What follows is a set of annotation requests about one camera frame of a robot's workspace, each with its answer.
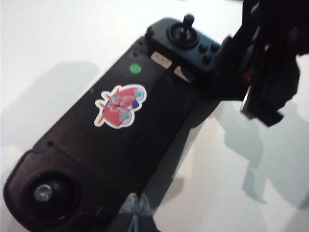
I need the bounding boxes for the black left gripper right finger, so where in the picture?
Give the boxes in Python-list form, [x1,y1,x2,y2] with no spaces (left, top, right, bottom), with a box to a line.
[140,193,159,232]

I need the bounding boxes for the black handheld remote control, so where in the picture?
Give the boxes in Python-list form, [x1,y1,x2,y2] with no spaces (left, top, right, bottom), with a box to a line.
[2,13,223,232]

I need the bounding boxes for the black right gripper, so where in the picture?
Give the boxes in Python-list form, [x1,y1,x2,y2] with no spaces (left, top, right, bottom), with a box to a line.
[213,0,301,127]

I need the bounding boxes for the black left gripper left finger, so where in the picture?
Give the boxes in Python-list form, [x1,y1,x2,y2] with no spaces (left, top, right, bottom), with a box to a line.
[118,192,140,232]

